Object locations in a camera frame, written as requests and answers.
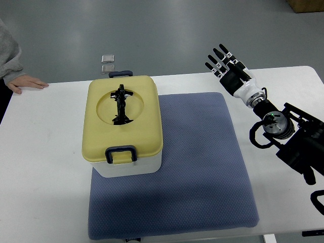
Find lower metal floor plate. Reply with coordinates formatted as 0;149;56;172
101;64;115;74

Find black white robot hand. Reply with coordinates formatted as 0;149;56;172
205;44;266;108

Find black table control panel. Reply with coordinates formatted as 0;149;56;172
302;229;324;237

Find yellow storage box lid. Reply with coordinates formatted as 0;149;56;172
82;75;163;164

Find upper metal floor plate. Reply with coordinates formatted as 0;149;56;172
101;54;114;63

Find metal floor plate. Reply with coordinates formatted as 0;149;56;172
101;64;115;74
101;54;114;63

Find grey sweatshirt sleeve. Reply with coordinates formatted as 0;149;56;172
1;20;25;85

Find person's bare hand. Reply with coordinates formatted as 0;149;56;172
6;75;49;95

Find white table leg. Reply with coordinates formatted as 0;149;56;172
263;234;277;243

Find blue-grey padded mat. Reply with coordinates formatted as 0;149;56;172
88;92;259;240

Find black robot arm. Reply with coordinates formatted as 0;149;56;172
249;88;323;185

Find brown cardboard box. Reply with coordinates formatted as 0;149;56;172
287;0;323;13

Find white storage box base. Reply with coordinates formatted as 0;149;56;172
91;151;162;178

